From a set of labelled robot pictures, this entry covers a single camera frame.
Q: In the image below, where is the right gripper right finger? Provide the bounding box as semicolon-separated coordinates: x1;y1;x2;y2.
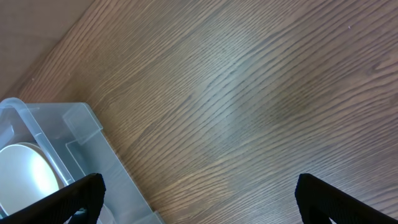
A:
295;174;397;224

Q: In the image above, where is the clear plastic storage container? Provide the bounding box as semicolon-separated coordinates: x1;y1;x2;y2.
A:
1;98;163;223

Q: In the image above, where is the cream bowl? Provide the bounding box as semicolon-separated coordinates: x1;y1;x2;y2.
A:
1;142;64;216

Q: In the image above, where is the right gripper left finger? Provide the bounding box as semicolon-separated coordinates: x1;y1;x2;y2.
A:
1;173;106;224

